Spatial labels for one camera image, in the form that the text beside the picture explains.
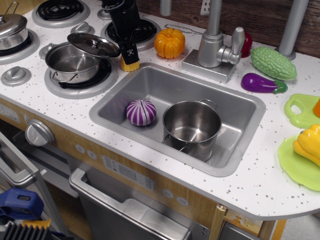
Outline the steel pot in sink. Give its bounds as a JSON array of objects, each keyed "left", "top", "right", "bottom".
[{"left": 162, "top": 99, "right": 222, "bottom": 162}]

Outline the blue clamp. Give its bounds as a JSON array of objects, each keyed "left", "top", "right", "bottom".
[{"left": 0, "top": 188, "right": 44, "bottom": 220}]

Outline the grey stove knob front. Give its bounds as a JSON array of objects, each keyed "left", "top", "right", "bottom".
[{"left": 0, "top": 66, "right": 31, "bottom": 87}]

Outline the orange toy pumpkin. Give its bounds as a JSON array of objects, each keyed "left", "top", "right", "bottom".
[{"left": 153, "top": 28, "right": 186, "bottom": 59}]

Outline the black burner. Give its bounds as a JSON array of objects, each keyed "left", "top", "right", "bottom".
[
  {"left": 44, "top": 59, "right": 118, "bottom": 100},
  {"left": 100, "top": 18, "right": 161, "bottom": 52},
  {"left": 31, "top": 0, "right": 90, "bottom": 29}
]

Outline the red toy apple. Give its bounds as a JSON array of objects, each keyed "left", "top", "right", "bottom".
[{"left": 241, "top": 31, "right": 253, "bottom": 58}]

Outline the grey toy sink basin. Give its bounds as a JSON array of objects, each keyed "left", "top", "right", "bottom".
[{"left": 89, "top": 63, "right": 266, "bottom": 177}]

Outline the steel pot lid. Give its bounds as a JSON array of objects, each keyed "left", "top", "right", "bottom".
[{"left": 67, "top": 33, "right": 121, "bottom": 58}]

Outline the silver oven door handle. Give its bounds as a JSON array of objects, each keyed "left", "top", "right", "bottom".
[{"left": 0, "top": 138, "right": 47, "bottom": 190}]

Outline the grey oven dial knob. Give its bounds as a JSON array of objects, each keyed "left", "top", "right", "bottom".
[{"left": 24, "top": 119, "right": 55, "bottom": 147}]

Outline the grey post right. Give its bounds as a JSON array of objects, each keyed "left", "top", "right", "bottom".
[{"left": 276, "top": 0, "right": 309, "bottom": 60}]

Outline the silver toy faucet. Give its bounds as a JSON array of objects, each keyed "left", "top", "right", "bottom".
[{"left": 182, "top": 0, "right": 245, "bottom": 84}]

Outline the grey stove knob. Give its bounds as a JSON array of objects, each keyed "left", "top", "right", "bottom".
[
  {"left": 70, "top": 21, "right": 95, "bottom": 36},
  {"left": 97, "top": 9, "right": 111, "bottom": 21},
  {"left": 0, "top": 66, "right": 31, "bottom": 87}
]

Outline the light green plate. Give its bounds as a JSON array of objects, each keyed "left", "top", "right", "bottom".
[{"left": 277, "top": 134, "right": 320, "bottom": 192}]

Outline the grey post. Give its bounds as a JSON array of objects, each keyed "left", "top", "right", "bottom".
[
  {"left": 160, "top": 0, "right": 172, "bottom": 17},
  {"left": 276, "top": 0, "right": 309, "bottom": 60}
]

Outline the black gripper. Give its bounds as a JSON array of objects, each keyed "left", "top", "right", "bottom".
[{"left": 102, "top": 0, "right": 141, "bottom": 65}]

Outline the purple toy eggplant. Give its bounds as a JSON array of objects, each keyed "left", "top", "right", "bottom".
[{"left": 240, "top": 73, "right": 288, "bottom": 94}]

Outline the green toy cutting board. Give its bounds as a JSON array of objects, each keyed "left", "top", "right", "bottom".
[{"left": 283, "top": 93, "right": 320, "bottom": 129}]

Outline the silver dishwasher door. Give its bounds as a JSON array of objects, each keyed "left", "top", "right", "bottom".
[{"left": 68, "top": 167, "right": 211, "bottom": 240}]

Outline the purple striped toy onion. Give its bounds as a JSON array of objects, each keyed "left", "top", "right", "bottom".
[{"left": 126, "top": 99, "right": 157, "bottom": 127}]

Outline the back left black burner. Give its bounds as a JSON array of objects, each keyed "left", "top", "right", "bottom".
[{"left": 31, "top": 0, "right": 90, "bottom": 29}]

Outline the far left burner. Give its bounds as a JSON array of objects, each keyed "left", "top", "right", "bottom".
[{"left": 0, "top": 28, "right": 40, "bottom": 65}]

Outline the lidded steel pot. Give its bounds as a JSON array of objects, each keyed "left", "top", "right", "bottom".
[{"left": 0, "top": 1, "right": 29, "bottom": 51}]

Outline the green toy bitter melon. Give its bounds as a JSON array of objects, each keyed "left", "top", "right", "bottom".
[{"left": 250, "top": 46, "right": 298, "bottom": 81}]

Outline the back right black burner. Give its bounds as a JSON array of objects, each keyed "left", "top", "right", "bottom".
[{"left": 100, "top": 18, "right": 161, "bottom": 52}]

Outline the steel pot on burner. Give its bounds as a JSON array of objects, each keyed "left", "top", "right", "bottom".
[{"left": 45, "top": 42, "right": 101, "bottom": 84}]

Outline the yellow toy corn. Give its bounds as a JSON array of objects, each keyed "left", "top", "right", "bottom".
[{"left": 120, "top": 56, "right": 140, "bottom": 72}]

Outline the front left black burner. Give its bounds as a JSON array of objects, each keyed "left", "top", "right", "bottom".
[{"left": 44, "top": 59, "right": 118, "bottom": 100}]

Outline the yellow toy bell pepper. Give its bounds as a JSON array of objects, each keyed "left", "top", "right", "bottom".
[{"left": 292, "top": 124, "right": 320, "bottom": 167}]

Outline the grey post left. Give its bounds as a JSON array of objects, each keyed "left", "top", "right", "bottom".
[{"left": 160, "top": 0, "right": 172, "bottom": 17}]

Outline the grey stove knob middle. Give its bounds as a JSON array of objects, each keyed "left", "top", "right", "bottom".
[{"left": 70, "top": 21, "right": 95, "bottom": 36}]

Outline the grey stove knob back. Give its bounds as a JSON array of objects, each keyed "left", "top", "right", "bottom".
[{"left": 97, "top": 9, "right": 111, "bottom": 21}]

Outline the orange toy piece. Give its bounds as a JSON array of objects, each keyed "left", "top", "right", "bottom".
[{"left": 312, "top": 99, "right": 320, "bottom": 117}]

